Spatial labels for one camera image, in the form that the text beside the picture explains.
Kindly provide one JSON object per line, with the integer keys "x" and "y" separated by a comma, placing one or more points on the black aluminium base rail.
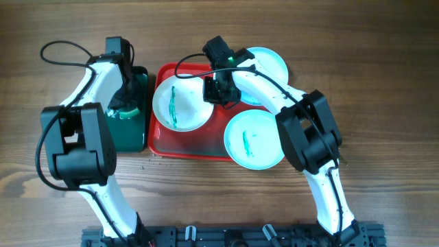
{"x": 359, "y": 234}

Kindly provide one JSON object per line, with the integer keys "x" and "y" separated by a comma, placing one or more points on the green yellow sponge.
{"x": 127, "y": 113}

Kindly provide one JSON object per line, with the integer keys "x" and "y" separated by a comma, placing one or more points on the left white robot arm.
{"x": 76, "y": 151}

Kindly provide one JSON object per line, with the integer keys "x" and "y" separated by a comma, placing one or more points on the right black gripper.
{"x": 209, "y": 96}

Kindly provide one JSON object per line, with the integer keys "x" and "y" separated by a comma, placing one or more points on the dark green tray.
{"x": 129, "y": 134}

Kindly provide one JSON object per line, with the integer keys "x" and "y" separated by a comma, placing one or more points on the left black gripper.
{"x": 116, "y": 103}

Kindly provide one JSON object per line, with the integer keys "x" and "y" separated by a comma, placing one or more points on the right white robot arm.
{"x": 309, "y": 136}

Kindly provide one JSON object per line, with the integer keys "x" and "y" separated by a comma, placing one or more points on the white plate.
{"x": 251, "y": 139}
{"x": 271, "y": 61}
{"x": 179, "y": 106}

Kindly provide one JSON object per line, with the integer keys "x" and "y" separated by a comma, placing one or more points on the red plastic tray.
{"x": 206, "y": 142}

